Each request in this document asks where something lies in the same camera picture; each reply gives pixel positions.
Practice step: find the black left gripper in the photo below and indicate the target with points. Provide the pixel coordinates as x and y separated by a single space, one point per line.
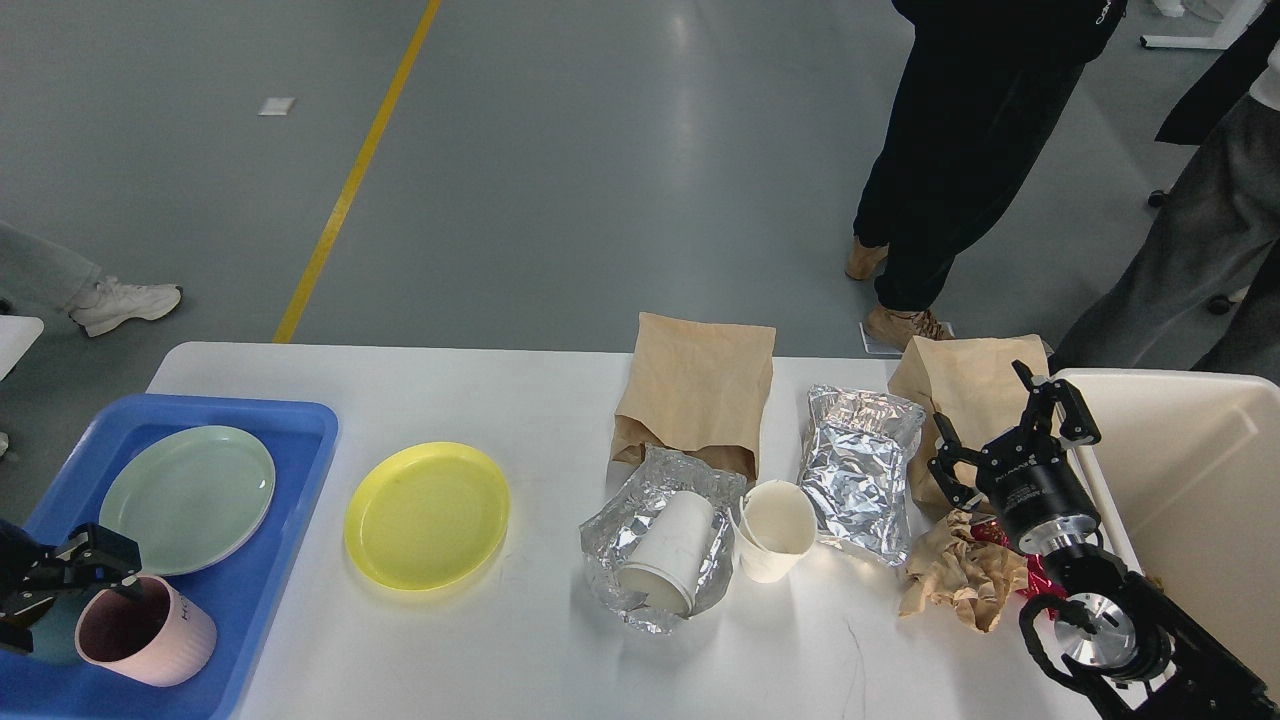
92 558

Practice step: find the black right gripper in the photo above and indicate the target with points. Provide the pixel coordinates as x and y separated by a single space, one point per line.
1023 475

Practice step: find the pink mug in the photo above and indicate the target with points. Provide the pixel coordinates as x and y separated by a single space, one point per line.
146 631

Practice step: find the yellow plastic plate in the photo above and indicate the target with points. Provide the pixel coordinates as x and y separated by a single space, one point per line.
427 517

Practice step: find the teal green mug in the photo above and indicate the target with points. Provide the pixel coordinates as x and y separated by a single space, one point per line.
54 634

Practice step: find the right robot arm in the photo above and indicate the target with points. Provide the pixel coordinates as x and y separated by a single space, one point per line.
1112 634

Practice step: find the brown paper bag right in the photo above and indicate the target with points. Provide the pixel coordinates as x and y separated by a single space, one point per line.
971 382

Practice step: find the brown paper bag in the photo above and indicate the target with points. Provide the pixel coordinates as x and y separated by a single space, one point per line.
971 382
698 388

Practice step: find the red wrapper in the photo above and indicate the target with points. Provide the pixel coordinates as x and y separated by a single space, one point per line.
985 528

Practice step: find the crumpled brown paper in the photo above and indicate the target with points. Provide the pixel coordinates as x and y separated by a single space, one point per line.
948 566

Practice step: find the pale green plate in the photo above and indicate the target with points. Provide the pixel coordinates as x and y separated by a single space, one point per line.
191 499

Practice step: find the cream plastic bin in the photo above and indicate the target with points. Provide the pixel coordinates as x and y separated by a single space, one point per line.
1191 463

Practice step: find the silver foil bag right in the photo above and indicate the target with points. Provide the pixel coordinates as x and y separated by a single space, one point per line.
855 470

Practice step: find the blue plastic tray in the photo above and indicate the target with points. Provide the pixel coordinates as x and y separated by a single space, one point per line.
240 594

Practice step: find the person in grey trousers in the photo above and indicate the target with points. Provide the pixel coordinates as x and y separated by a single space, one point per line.
1221 216

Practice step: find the white paper cup upright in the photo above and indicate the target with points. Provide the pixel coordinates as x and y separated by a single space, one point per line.
775 526

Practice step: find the white side table corner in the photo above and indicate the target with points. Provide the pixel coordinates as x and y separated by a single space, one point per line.
18 333

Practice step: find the person with white sneaker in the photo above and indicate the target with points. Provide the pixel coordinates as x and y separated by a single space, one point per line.
47 273

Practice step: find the brown paper bag middle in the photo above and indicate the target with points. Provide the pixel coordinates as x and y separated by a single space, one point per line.
698 388

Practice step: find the white paper cup lying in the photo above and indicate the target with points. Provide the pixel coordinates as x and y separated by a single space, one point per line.
665 565

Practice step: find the person in black clothes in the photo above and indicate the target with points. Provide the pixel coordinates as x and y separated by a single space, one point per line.
983 88

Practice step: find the white furniture base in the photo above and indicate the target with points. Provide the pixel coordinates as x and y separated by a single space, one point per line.
1193 25

